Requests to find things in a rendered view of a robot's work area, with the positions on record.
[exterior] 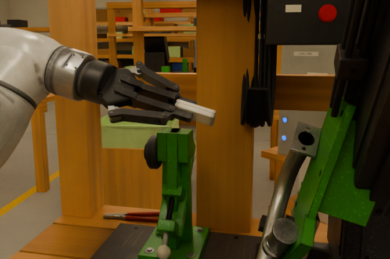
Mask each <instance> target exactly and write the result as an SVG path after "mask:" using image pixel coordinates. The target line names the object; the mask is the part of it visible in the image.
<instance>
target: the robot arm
mask: <svg viewBox="0 0 390 259"><path fill-rule="evenodd" d="M135 76H137V77H138V78H142V79H143V80H144V81H146V82H148V83H149V84H151V85H153V86H151V85H148V84H145V83H144V82H143V81H140V80H137V79H136V78H135ZM50 93H52V94H54V95H58V96H62V97H65V98H68V99H71V100H74V101H82V100H87V101H90V102H93V103H96V104H99V105H103V106H104V107H105V108H107V109H108V110H109V111H108V115H109V119H110V122H111V123H119V122H122V121H126V122H132V123H143V124H154V125H166V124H167V122H168V121H169V120H170V121H172V120H174V119H178V120H182V121H185V122H187V123H190V122H191V121H192V120H194V121H197V122H200V123H203V124H206V125H210V126H213V123H214V121H215V115H216V111H215V110H212V109H209V108H206V107H202V106H199V105H197V104H198V102H196V101H195V100H191V99H188V98H184V97H182V96H181V95H180V86H179V85H177V84H175V83H174V82H172V81H170V80H168V79H166V78H164V77H163V76H161V75H159V74H157V73H155V72H153V71H151V70H150V69H148V68H147V67H146V66H145V65H144V64H143V63H142V62H141V61H138V62H136V66H135V67H133V68H131V69H126V68H123V69H119V68H117V67H115V66H113V65H112V64H109V63H106V62H102V61H100V60H96V58H95V57H94V55H92V54H90V53H86V52H83V51H79V50H77V49H74V48H71V47H69V46H64V45H62V44H60V43H58V42H57V41H56V40H54V39H52V38H49V37H47V36H45V35H42V34H38V33H35V32H32V31H27V30H22V29H17V28H9V27H0V168H1V167H2V166H3V165H4V164H5V163H6V161H7V160H8V158H9V157H10V155H11V154H12V153H13V151H14V150H15V148H16V146H17V145H18V143H19V142H20V140H21V138H22V136H23V135H24V133H25V131H26V129H27V127H28V125H29V122H30V119H31V117H32V115H33V113H34V111H35V109H36V108H37V107H38V105H39V104H40V103H41V102H42V101H43V100H44V99H45V98H46V97H47V96H48V95H49V94H50ZM124 106H129V107H133V108H135V109H127V108H120V107H124ZM136 108H139V109H142V110H138V109H136Z"/></svg>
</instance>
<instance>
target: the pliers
mask: <svg viewBox="0 0 390 259"><path fill-rule="evenodd" d="M159 213H160V212H159V211H156V212H135V213H105V214H104V216H103V218H117V219H125V220H130V221H143V222H156V223H158V218H152V217H153V216H159Z"/></svg>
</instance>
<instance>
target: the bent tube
mask: <svg viewBox="0 0 390 259"><path fill-rule="evenodd" d="M307 129H309V130H310V131H309V130H307ZM321 130H322V129H321V128H319V127H315V126H312V125H309V124H305V123H302V122H299V121H297V124H296V127H295V131H294V135H293V138H292V142H291V147H290V150H289V152H288V154H287V156H286V159H285V161H284V163H283V166H282V168H281V171H280V174H279V177H278V179H277V182H276V186H275V189H274V192H273V196H272V199H271V202H270V206H269V210H268V214H267V217H266V222H265V226H264V229H263V234H262V238H261V242H260V245H259V250H258V254H257V259H272V258H269V257H268V256H267V255H266V254H265V253H264V251H263V248H262V243H263V240H264V238H265V237H266V236H267V235H268V234H269V233H271V231H272V226H273V224H274V223H275V221H277V220H278V219H280V218H284V216H285V213H286V209H287V205H288V201H289V198H290V194H291V191H292V189H293V186H294V182H295V180H296V177H297V175H298V172H299V170H300V168H301V165H302V164H303V162H304V161H305V159H306V157H307V156H308V157H311V158H315V157H316V153H317V149H318V145H319V139H320V134H321Z"/></svg>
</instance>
